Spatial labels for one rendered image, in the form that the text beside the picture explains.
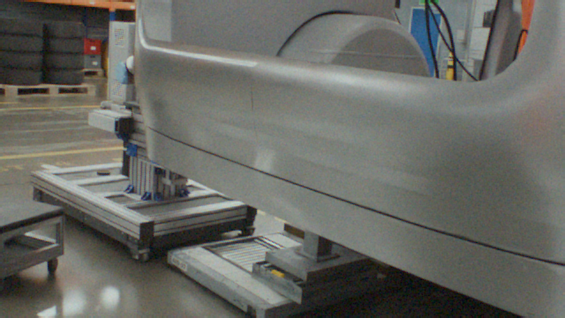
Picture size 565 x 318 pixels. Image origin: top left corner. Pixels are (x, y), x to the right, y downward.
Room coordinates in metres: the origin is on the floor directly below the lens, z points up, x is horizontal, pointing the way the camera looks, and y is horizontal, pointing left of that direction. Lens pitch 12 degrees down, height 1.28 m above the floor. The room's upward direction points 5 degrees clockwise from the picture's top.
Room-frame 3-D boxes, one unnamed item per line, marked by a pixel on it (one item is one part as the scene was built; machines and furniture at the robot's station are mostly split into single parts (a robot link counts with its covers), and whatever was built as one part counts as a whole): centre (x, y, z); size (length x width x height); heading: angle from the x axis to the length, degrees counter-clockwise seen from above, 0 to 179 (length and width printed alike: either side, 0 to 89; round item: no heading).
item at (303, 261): (2.97, -0.21, 0.32); 0.40 x 0.30 x 0.28; 131
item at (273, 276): (2.97, -0.21, 0.13); 0.50 x 0.36 x 0.10; 131
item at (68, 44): (9.85, 3.77, 0.55); 1.40 x 0.80 x 1.09; 139
